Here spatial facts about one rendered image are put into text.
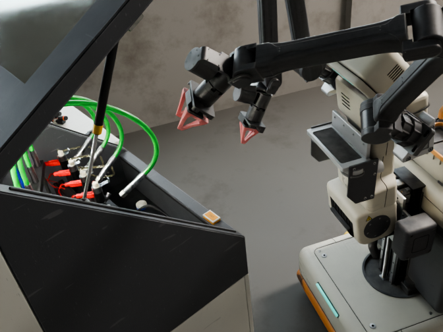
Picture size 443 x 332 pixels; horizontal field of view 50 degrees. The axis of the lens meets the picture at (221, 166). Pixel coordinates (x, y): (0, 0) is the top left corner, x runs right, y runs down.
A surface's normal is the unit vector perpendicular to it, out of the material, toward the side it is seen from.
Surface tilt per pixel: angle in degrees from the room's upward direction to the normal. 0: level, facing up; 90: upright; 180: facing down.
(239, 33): 90
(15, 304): 90
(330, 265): 0
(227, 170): 0
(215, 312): 90
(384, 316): 0
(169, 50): 90
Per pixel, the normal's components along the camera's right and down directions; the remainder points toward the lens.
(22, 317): 0.64, 0.40
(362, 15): 0.30, 0.54
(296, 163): -0.10, -0.80
